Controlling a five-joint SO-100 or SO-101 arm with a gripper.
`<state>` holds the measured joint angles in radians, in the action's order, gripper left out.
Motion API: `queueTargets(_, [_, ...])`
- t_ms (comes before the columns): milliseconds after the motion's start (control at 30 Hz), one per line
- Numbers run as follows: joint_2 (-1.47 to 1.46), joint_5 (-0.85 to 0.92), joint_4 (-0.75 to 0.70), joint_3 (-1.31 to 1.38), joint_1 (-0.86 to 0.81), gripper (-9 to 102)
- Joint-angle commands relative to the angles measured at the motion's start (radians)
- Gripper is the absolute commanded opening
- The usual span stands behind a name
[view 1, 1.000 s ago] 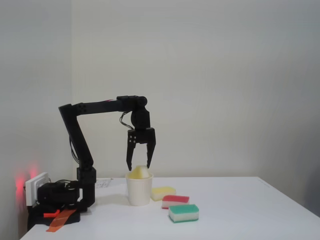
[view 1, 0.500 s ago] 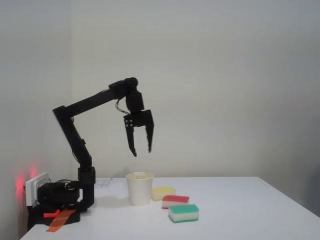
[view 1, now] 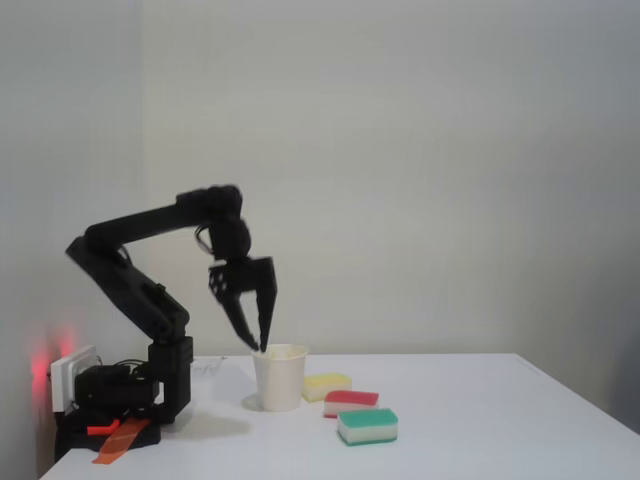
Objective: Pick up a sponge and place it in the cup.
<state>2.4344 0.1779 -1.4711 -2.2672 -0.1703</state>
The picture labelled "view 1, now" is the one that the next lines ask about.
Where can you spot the white power box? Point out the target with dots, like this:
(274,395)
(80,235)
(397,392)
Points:
(67,377)

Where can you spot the orange table clamp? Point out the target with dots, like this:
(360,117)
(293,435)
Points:
(120,440)

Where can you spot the yellow and white sponge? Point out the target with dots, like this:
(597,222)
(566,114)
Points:
(325,386)
(281,353)

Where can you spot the red and white sponge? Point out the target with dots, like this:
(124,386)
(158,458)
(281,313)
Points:
(350,402)

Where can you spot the white paper cup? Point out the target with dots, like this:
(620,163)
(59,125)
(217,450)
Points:
(280,382)

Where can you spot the green and white sponge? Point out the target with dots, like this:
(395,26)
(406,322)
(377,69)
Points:
(367,426)

